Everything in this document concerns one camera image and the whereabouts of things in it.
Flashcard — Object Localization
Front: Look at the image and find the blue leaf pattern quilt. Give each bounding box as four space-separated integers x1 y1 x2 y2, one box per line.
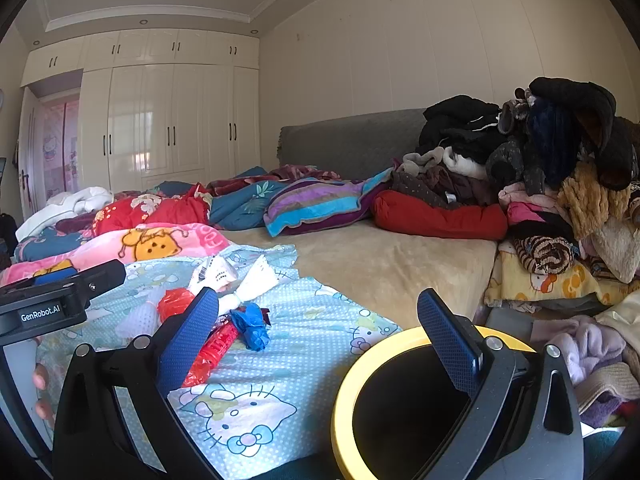
150 164 292 231

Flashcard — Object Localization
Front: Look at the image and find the red plastic wrapper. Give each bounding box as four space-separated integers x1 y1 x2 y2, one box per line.
157 287 194 323

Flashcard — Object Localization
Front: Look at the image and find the red cylindrical package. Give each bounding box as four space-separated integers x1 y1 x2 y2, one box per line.
182 320 239 387

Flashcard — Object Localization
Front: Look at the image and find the white printed plastic bag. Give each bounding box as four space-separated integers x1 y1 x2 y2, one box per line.
188 256 279 315

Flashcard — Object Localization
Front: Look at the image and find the pile of dark clothes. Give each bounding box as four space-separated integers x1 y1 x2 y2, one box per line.
392 77 639 242

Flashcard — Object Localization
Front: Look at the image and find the pink cartoon bear blanket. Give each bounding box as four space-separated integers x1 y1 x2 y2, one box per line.
1 223 231 286

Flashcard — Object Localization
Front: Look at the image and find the purple blue striped pillow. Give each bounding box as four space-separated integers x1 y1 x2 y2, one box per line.
264 168 393 237

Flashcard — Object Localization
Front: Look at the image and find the beige bed sheet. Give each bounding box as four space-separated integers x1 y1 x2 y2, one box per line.
224 221 497 328

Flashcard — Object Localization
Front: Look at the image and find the cream glossy wardrobe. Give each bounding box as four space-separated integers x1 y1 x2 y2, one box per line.
22 29 260 191

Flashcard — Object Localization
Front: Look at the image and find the yellow rimmed black trash bin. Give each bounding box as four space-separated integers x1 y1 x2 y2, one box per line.
331 327 544 479

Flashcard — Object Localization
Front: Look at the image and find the person left hand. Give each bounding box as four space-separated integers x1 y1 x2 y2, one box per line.
32 363 54 428

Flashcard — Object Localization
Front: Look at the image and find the grey bed headboard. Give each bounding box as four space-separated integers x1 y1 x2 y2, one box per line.
277 108 425 180

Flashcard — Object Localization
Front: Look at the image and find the red cushion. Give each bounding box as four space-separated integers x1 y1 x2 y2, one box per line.
371 191 508 242

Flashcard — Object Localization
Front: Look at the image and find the blue glove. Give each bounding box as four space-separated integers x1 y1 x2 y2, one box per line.
230 302 270 352

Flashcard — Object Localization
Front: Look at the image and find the red floral quilt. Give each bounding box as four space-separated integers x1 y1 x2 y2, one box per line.
91 183 213 236

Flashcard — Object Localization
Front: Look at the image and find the white clothing heap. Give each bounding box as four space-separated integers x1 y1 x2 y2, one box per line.
15 186 114 242

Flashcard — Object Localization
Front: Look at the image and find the yellow cartoon blanket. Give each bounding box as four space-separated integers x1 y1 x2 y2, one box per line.
484 242 639 307

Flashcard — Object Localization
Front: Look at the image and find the light blue Hello Kitty blanket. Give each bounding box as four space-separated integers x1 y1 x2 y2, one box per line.
36 245 400 479

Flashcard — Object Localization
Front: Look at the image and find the lilac fleece garment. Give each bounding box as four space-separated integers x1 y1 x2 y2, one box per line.
530 315 627 386

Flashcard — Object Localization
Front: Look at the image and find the pink Hello Kitty door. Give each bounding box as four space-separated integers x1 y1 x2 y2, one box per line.
39 96 79 200

